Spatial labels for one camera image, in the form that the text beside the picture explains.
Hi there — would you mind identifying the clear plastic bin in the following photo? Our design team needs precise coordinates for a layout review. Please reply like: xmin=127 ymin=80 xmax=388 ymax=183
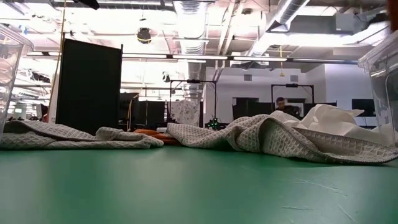
xmin=0 ymin=24 xmax=34 ymax=141
xmin=357 ymin=29 xmax=398 ymax=147

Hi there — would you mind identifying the plain white towel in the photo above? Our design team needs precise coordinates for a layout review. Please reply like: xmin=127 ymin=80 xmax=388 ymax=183
xmin=269 ymin=103 xmax=396 ymax=147

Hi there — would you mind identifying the silver air duct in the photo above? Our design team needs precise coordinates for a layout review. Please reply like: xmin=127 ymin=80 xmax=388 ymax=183
xmin=248 ymin=0 xmax=312 ymax=57
xmin=173 ymin=0 xmax=208 ymax=94

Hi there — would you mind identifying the floral print cloth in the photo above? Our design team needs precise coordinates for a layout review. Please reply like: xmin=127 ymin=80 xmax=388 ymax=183
xmin=170 ymin=99 xmax=201 ymax=127

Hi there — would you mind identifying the black wall monitor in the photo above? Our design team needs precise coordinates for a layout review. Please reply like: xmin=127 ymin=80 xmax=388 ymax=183
xmin=351 ymin=98 xmax=376 ymax=118

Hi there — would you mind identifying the black round ceiling device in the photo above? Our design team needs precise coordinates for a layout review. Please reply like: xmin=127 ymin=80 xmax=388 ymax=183
xmin=136 ymin=27 xmax=152 ymax=45

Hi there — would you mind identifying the person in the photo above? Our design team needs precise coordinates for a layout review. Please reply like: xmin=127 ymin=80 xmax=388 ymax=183
xmin=274 ymin=96 xmax=302 ymax=119

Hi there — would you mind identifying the robot with green lights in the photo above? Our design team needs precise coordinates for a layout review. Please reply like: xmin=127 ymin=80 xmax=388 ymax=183
xmin=204 ymin=117 xmax=228 ymax=131

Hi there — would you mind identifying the light grey waffle towel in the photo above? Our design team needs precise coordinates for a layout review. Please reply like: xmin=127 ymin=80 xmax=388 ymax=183
xmin=0 ymin=119 xmax=165 ymax=151
xmin=165 ymin=113 xmax=398 ymax=166

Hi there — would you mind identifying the black partition panel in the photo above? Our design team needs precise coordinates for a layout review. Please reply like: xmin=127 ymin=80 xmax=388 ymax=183
xmin=55 ymin=38 xmax=124 ymax=136

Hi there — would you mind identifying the green table mat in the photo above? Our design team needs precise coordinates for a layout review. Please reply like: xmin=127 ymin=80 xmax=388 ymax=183
xmin=0 ymin=144 xmax=398 ymax=224

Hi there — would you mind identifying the yellow hanging cord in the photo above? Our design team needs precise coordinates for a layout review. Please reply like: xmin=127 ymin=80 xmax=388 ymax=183
xmin=278 ymin=45 xmax=285 ymax=78

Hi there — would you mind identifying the long ceiling light bar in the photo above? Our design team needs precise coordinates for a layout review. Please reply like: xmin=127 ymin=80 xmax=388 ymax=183
xmin=26 ymin=52 xmax=359 ymax=65

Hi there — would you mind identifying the black stand frame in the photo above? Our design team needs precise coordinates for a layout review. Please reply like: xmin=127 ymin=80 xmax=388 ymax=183
xmin=169 ymin=79 xmax=218 ymax=126
xmin=270 ymin=83 xmax=315 ymax=110

